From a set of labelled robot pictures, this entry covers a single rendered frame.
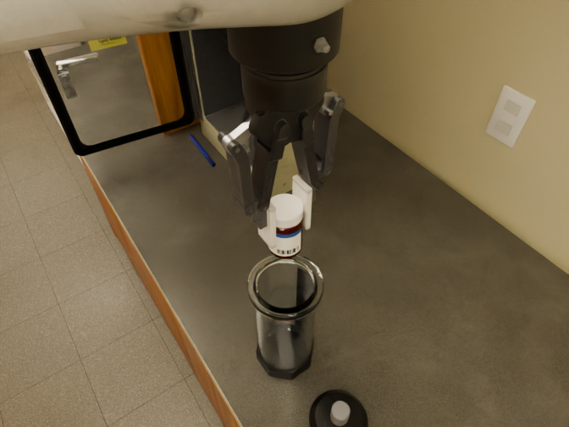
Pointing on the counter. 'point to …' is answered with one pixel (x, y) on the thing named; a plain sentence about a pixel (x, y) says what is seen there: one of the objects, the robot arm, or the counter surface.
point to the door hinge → (191, 74)
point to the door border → (126, 135)
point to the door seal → (127, 137)
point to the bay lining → (216, 70)
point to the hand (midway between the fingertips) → (284, 213)
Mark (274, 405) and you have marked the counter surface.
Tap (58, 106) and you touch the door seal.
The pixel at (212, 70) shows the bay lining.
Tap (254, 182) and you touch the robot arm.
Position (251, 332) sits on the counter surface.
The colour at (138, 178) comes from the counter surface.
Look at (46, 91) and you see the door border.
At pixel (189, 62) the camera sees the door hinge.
